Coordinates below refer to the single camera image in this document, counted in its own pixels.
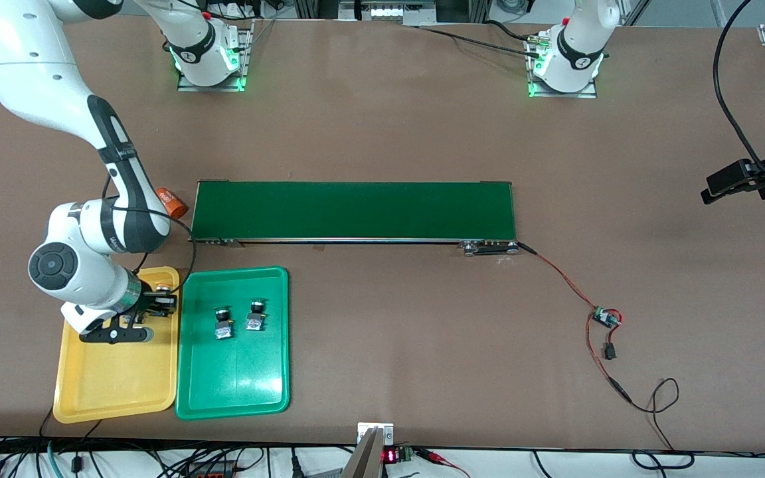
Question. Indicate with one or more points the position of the metal rack device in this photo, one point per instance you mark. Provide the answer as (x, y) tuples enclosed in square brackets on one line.
[(389, 10)]

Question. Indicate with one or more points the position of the black power strip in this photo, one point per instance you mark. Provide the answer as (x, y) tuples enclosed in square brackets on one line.
[(213, 470)]

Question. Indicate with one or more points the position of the orange 4680 cylinder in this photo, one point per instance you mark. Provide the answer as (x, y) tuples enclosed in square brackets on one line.
[(173, 202)]

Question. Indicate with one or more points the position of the green conveyor belt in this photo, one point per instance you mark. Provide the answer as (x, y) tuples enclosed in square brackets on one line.
[(356, 209)]

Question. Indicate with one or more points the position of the small controller circuit board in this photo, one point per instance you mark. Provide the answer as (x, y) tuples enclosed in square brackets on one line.
[(603, 317)]

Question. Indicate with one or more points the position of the metal table edge bracket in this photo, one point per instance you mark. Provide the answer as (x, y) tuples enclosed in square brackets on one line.
[(364, 428)]

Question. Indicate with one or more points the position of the green plastic tray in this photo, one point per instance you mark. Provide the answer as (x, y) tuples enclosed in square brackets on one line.
[(233, 378)]

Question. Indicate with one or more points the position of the red clip lead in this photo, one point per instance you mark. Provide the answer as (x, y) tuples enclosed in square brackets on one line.
[(437, 457)]

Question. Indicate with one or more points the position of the black inline rocker switch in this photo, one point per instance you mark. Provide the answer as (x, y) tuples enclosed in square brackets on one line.
[(610, 352)]

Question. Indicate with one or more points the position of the red LED display module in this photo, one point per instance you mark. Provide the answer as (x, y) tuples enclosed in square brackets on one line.
[(390, 456)]

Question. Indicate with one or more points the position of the green push button switch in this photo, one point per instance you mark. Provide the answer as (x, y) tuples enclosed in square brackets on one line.
[(223, 325), (256, 317)]

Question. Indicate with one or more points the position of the yellow plastic tray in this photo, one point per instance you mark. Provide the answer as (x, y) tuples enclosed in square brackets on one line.
[(117, 372)]

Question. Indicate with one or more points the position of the grey metal mount bar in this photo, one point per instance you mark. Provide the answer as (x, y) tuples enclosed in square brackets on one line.
[(364, 461)]

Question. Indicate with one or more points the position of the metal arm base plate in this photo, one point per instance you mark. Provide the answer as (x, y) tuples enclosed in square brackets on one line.
[(565, 94), (247, 66)]

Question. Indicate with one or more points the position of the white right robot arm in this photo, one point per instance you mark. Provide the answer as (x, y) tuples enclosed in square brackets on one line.
[(77, 265)]

